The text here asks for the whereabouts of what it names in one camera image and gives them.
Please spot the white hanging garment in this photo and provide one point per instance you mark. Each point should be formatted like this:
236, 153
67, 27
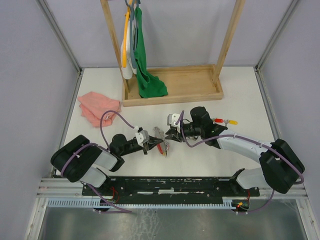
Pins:
129, 71

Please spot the green hanging garment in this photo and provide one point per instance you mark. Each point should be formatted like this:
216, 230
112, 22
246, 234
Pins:
149, 86

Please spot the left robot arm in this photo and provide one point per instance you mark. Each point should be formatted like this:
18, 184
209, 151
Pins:
83, 161

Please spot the wooden clothes rack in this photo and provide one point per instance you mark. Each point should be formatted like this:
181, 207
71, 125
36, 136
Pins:
185, 84

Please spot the yellow clothes hanger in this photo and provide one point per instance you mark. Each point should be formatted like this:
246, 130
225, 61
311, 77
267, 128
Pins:
126, 40

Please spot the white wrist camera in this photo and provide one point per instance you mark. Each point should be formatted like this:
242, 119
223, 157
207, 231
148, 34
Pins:
173, 120
142, 136

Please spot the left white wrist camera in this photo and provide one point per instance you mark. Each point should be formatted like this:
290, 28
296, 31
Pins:
142, 136

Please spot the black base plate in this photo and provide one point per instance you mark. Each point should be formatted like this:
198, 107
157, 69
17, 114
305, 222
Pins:
169, 190

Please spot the grey clothes hanger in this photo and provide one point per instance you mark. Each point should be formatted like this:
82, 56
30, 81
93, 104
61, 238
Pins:
131, 31

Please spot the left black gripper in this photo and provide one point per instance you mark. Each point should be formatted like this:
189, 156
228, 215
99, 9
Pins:
153, 142

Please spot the yellow tag key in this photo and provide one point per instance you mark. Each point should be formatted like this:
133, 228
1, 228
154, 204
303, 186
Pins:
230, 122

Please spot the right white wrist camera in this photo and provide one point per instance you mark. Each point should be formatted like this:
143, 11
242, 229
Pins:
173, 120

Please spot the pink folded cloth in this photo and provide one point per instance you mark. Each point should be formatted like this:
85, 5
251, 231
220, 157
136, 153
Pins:
93, 105

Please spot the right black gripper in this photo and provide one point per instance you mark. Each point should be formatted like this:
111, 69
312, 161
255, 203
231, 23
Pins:
177, 136

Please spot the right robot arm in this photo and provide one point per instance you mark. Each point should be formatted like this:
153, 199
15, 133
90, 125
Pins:
280, 168

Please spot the red tag key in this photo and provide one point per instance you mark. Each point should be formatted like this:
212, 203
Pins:
218, 120

